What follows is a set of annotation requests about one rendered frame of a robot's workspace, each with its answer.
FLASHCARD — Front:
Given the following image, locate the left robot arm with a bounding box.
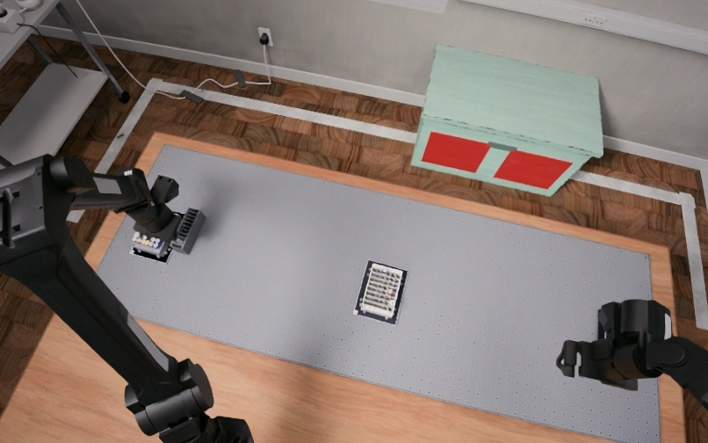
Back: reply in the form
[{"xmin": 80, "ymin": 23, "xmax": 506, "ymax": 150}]
[{"xmin": 0, "ymin": 154, "xmax": 248, "ymax": 443}]

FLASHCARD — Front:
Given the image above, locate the white tube rack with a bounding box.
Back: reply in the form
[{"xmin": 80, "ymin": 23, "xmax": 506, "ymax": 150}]
[{"xmin": 361, "ymin": 264, "xmax": 402, "ymax": 318}]

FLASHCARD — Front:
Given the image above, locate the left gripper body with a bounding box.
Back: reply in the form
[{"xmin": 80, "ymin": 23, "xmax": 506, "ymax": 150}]
[{"xmin": 133, "ymin": 207, "xmax": 182, "ymax": 242}]

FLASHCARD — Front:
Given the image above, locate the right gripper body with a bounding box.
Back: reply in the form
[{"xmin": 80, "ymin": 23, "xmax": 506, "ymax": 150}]
[{"xmin": 565, "ymin": 340, "xmax": 638, "ymax": 391}]

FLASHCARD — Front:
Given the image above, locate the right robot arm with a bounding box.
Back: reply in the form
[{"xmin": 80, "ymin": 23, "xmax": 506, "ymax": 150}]
[{"xmin": 591, "ymin": 299, "xmax": 708, "ymax": 410}]

